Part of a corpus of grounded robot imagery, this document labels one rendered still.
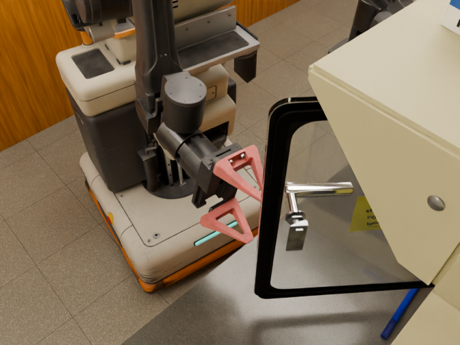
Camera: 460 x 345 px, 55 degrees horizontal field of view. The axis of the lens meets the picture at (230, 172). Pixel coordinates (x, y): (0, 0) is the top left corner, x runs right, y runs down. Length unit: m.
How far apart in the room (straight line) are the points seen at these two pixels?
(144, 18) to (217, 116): 0.70
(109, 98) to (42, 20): 0.92
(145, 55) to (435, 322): 0.50
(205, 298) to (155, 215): 0.95
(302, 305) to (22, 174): 1.84
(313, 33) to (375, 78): 2.96
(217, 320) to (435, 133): 0.60
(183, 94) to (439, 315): 0.42
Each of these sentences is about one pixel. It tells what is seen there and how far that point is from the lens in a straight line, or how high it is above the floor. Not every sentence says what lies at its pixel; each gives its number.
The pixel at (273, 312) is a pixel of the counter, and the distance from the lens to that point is 0.78.
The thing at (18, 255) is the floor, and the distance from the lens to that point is 2.12.
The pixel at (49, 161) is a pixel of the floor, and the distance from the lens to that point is 2.42.
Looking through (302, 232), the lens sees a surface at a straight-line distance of 0.55.
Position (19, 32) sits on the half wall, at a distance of 2.30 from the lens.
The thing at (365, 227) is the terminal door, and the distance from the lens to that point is 0.60.
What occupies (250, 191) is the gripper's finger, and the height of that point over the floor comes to 1.22.
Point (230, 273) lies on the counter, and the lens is 0.81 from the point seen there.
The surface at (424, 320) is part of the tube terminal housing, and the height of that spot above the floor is 1.38.
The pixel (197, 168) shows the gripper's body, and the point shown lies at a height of 1.19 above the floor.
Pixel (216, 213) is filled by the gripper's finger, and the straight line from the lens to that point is 0.66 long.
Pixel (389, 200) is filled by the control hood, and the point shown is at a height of 1.46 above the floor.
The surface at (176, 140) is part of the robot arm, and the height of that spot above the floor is 1.20.
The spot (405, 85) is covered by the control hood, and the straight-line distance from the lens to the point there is 0.25.
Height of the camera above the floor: 1.65
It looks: 49 degrees down
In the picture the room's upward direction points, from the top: straight up
